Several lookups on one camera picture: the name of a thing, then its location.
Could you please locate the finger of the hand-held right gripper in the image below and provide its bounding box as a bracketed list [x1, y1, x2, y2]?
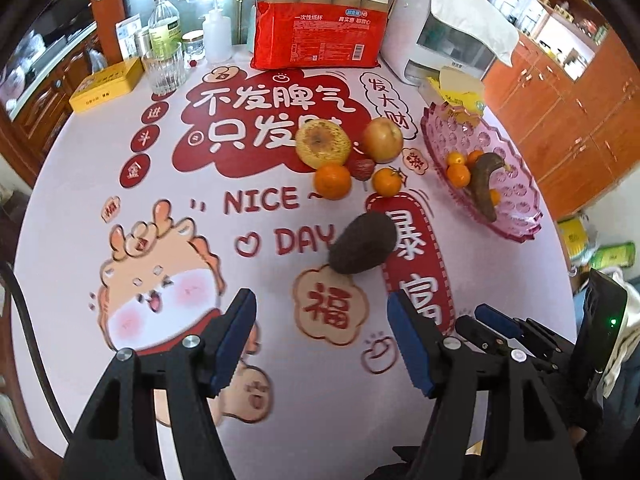
[455, 315, 506, 356]
[475, 304, 576, 361]

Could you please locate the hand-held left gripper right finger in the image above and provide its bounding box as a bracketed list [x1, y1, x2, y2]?
[386, 290, 583, 480]

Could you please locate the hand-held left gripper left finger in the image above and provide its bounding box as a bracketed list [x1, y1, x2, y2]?
[59, 287, 258, 480]

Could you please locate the dark green avocado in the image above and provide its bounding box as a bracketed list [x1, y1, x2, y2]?
[328, 211, 396, 275]

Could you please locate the pink glass fruit bowl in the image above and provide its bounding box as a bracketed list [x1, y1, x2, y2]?
[419, 101, 543, 244]

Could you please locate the overripe brown banana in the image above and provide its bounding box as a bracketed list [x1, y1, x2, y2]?
[470, 154, 506, 223]

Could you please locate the mandarin orange with stem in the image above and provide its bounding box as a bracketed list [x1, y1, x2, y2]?
[372, 166, 403, 197]

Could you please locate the large mandarin orange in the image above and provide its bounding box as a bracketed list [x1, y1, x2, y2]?
[314, 163, 352, 200]

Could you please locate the brownish apple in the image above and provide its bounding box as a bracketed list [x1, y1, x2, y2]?
[362, 117, 404, 163]

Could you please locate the wooden shelf cabinet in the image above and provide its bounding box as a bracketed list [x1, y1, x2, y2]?
[482, 0, 640, 221]

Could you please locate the yellow tissue pack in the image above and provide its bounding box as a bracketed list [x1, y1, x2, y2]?
[417, 65, 486, 126]

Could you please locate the clear drinking glass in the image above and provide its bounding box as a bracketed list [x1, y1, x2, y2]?
[141, 42, 186, 95]

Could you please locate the white countertop appliance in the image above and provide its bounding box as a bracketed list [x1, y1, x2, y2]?
[381, 0, 521, 86]

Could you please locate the yellow tin box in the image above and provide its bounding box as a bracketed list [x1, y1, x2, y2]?
[69, 56, 147, 113]

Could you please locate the small glass jar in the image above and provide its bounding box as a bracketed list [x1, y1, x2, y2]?
[181, 31, 206, 66]

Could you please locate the white squeeze bottle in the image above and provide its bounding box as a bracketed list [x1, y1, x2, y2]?
[201, 0, 233, 63]

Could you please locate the white cloth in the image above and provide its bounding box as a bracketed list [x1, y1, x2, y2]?
[422, 0, 521, 66]

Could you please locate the red paper cup package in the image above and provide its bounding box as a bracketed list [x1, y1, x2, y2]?
[250, 0, 401, 71]

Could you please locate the wooden kitchen base cabinet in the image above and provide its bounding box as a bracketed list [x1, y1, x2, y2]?
[0, 25, 101, 126]

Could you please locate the clear plastic bottle green label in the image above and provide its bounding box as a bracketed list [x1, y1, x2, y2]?
[148, 0, 182, 58]

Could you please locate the small white carton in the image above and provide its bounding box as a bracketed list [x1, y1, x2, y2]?
[116, 15, 143, 61]

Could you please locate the black cable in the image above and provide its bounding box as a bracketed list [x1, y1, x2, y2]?
[0, 260, 76, 441]

